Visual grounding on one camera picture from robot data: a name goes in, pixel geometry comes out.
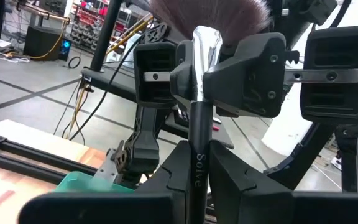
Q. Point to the teal plastic bin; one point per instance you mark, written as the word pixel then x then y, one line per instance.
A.
pixel 82 183

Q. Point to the black metal pole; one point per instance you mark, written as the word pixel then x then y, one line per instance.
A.
pixel 104 37

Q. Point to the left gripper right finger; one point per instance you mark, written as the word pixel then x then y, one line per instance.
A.
pixel 244 202

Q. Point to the black diagonal frame strut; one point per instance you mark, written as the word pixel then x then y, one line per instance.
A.
pixel 300 149

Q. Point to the black computer case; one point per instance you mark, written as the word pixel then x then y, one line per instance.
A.
pixel 42 43

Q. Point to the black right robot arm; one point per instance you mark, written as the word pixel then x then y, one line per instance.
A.
pixel 143 146

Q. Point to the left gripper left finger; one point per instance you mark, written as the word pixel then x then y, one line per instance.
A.
pixel 166 199

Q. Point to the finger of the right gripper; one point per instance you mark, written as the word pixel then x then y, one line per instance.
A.
pixel 182 81
pixel 247 81

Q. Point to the parts bin shelf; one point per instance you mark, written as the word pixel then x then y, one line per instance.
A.
pixel 89 18

